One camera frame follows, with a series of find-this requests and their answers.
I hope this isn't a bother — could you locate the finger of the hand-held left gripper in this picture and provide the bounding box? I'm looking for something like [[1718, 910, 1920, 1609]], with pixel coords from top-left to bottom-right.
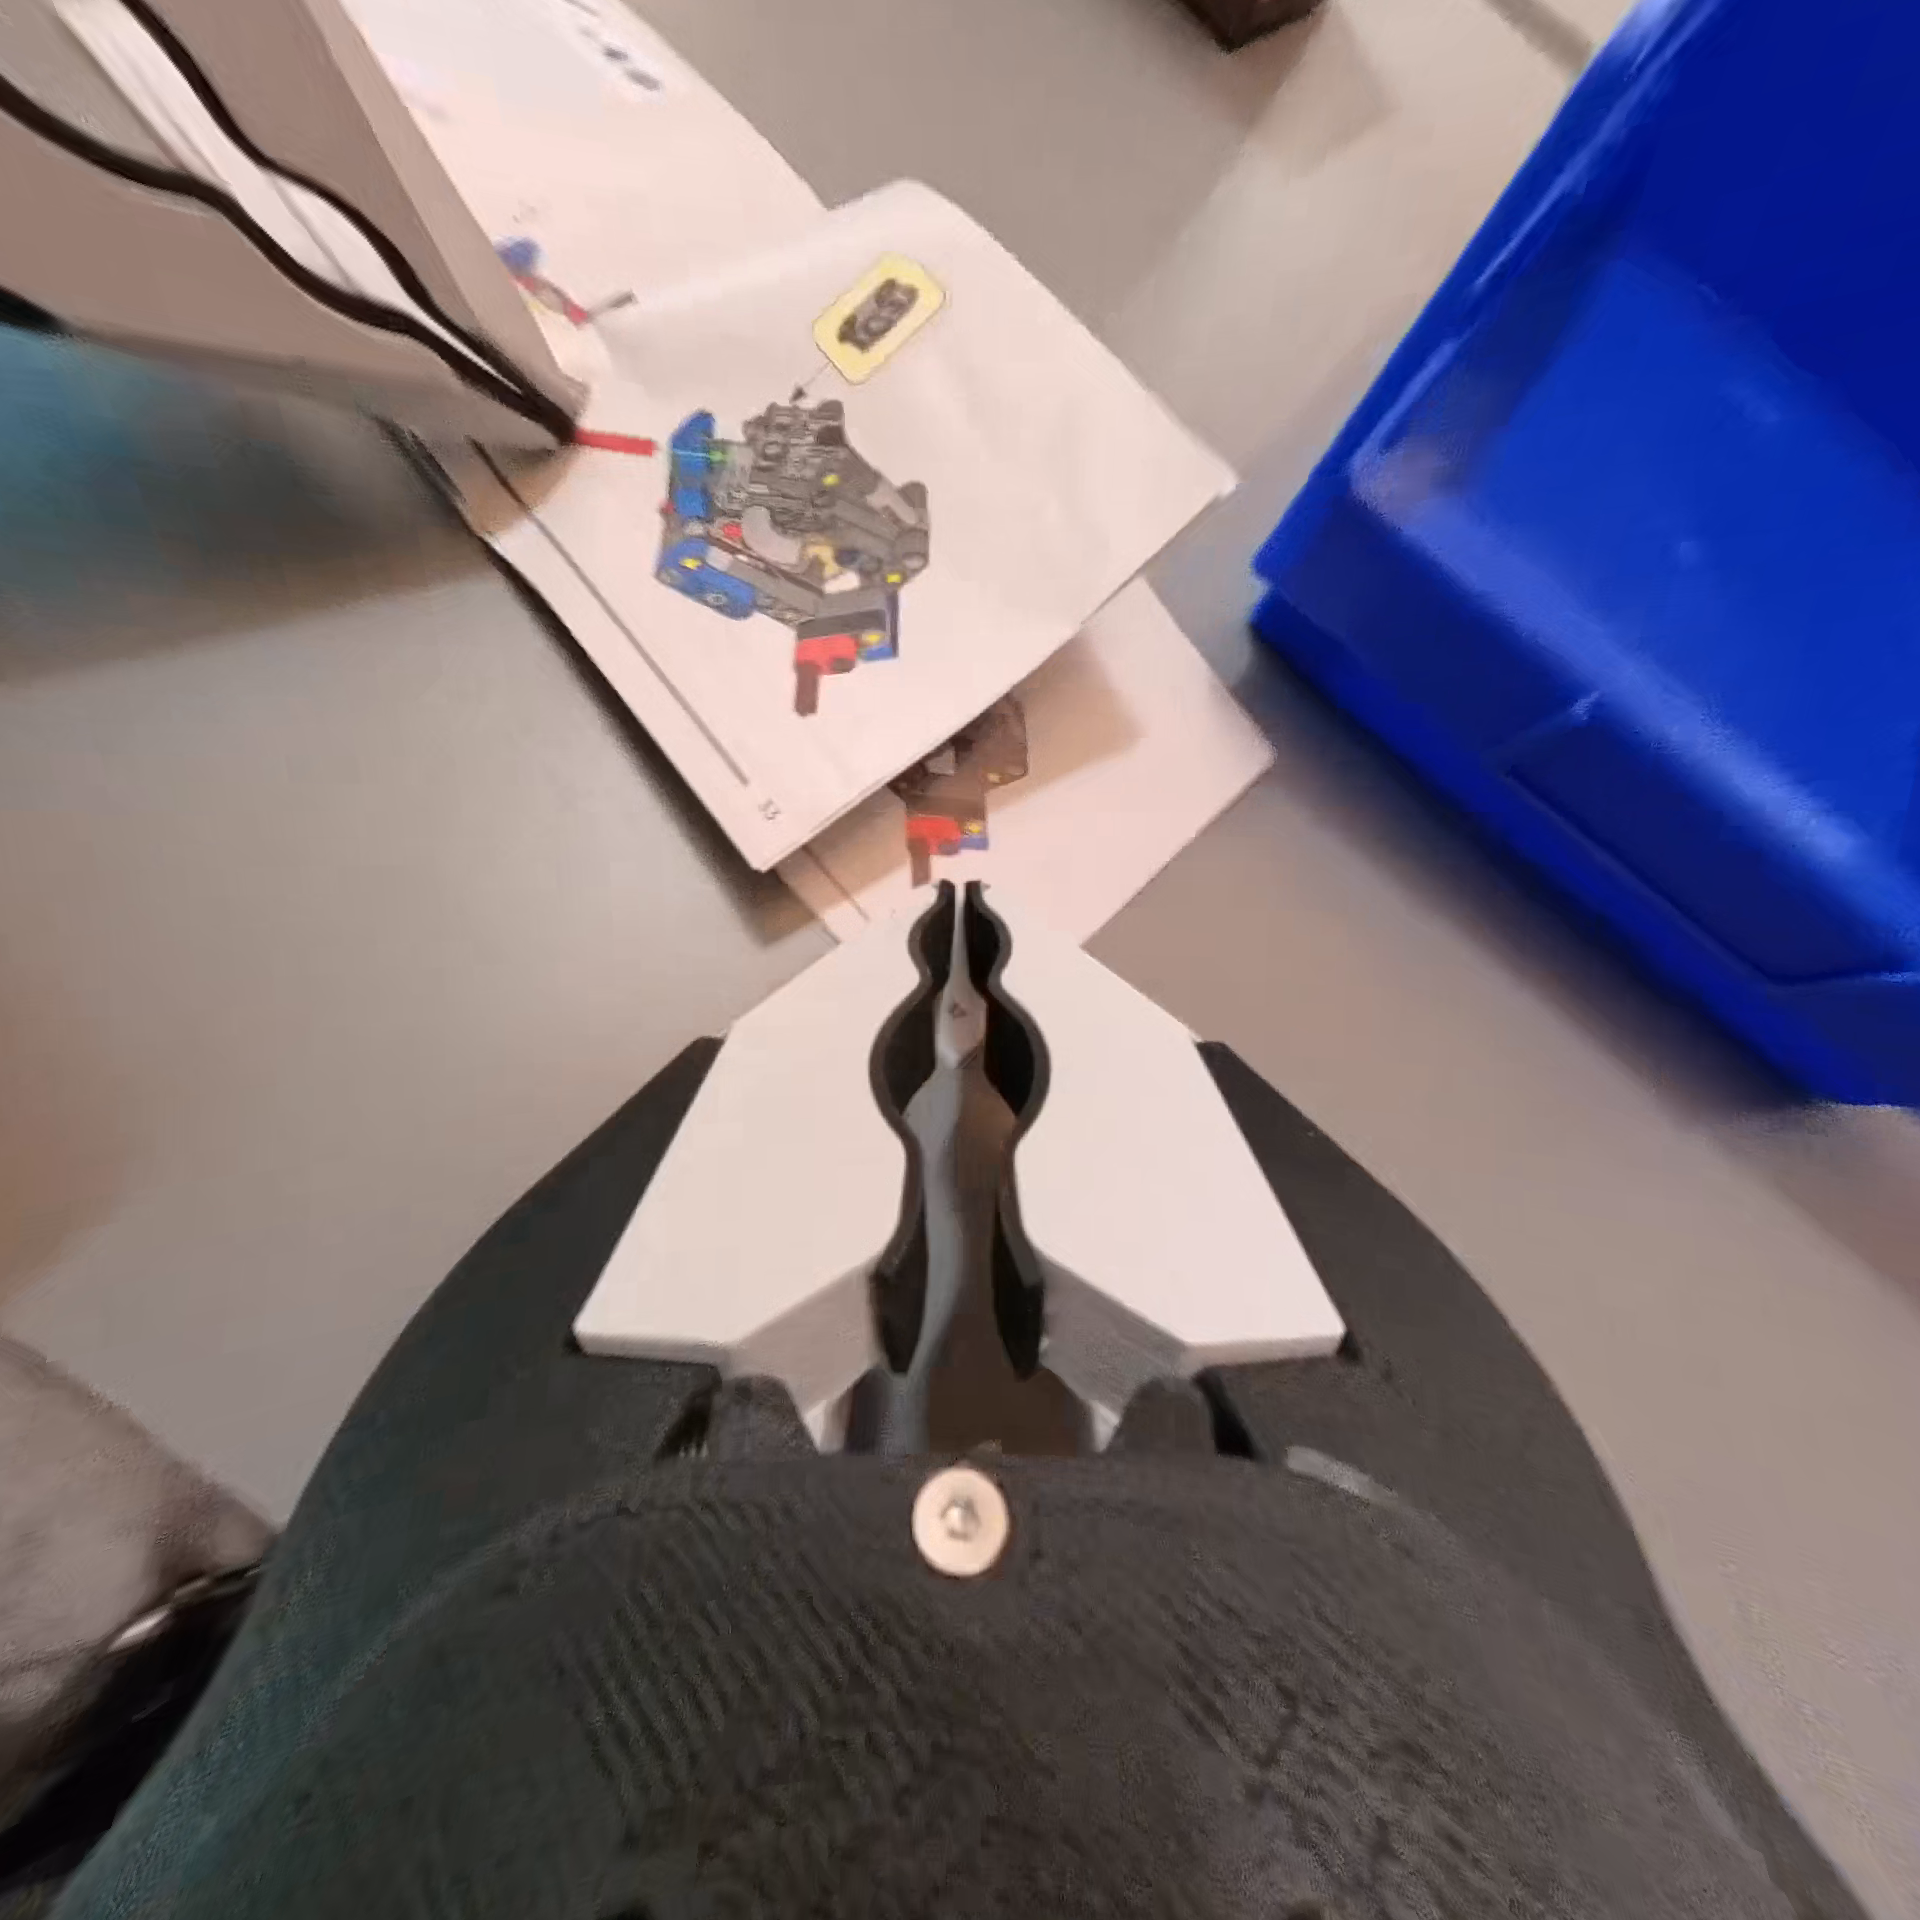
[[129, 0, 591, 428], [0, 87, 574, 449]]

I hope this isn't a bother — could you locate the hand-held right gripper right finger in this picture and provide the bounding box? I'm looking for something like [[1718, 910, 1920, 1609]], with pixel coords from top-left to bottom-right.
[[967, 876, 1350, 1443]]

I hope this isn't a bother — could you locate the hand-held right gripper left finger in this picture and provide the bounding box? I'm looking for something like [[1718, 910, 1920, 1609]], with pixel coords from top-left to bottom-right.
[[574, 876, 967, 1452]]

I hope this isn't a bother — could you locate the lego instruction booklet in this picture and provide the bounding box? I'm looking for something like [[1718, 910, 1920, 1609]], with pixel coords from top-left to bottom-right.
[[340, 0, 1274, 965]]

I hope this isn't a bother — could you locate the blue plastic storage bin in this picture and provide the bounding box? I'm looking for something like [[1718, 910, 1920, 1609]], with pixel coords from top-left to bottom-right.
[[1251, 0, 1920, 1108]]

